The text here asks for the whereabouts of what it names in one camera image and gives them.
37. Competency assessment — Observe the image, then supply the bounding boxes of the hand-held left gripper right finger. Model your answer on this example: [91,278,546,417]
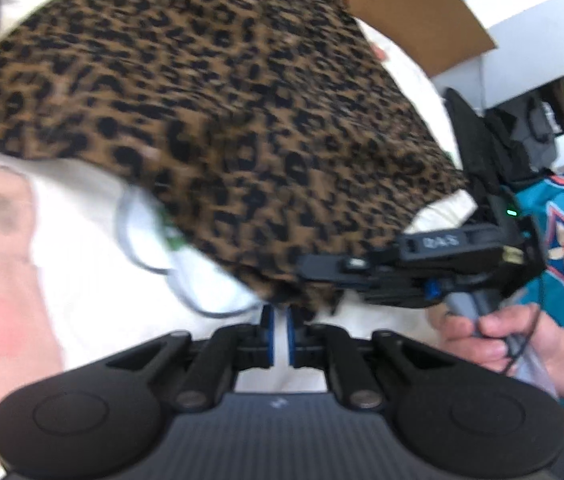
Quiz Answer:
[284,306,463,411]

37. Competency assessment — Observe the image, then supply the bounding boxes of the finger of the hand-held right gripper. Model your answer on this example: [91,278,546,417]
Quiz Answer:
[296,245,405,283]
[342,280,443,308]

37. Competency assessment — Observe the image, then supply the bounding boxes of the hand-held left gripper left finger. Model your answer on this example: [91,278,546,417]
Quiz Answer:
[106,306,277,411]

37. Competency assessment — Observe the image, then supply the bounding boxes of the leopard print shorts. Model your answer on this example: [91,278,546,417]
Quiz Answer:
[0,0,473,321]

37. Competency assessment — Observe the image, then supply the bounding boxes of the person's right hand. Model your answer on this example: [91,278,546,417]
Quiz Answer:
[427,304,563,376]

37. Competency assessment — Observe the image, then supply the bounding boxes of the grey cloth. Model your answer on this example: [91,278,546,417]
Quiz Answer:
[482,77,564,181]

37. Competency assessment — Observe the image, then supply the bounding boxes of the cream printed blanket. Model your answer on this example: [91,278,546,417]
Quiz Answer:
[0,0,478,476]

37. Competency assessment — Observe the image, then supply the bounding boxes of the brown cardboard box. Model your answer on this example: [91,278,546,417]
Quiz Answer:
[257,0,498,78]

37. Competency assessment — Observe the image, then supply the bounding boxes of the black cable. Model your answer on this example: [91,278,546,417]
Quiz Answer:
[504,305,543,376]

